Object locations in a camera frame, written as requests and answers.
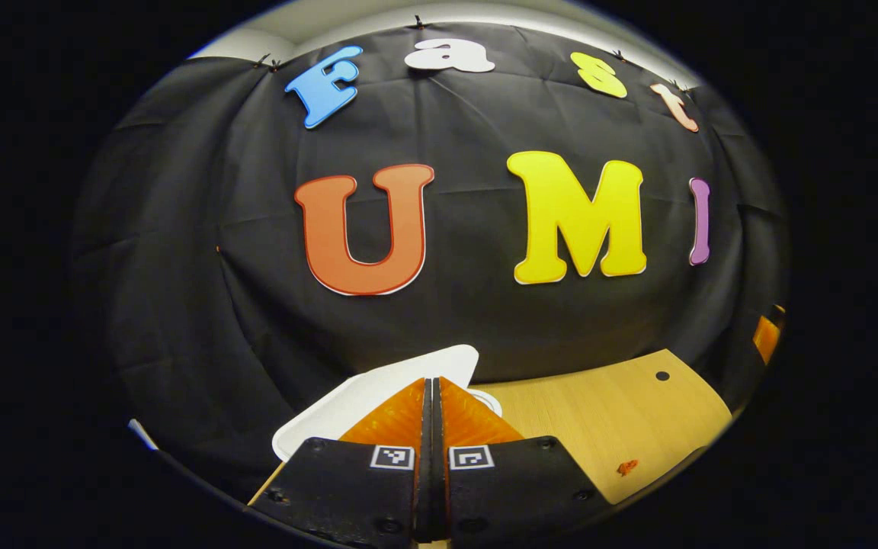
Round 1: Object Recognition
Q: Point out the white desktop garbage bin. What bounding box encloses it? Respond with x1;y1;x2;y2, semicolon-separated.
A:
271;345;502;463

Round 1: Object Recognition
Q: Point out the wooden desktop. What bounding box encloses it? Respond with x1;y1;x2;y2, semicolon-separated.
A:
247;349;734;508

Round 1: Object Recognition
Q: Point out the black backdrop cloth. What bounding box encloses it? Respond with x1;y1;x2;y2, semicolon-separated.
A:
73;21;790;496

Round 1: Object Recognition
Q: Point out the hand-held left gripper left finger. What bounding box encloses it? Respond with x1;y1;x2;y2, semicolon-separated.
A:
248;377;435;548

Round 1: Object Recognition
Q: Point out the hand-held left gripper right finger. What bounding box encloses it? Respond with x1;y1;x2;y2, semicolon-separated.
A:
433;377;615;546

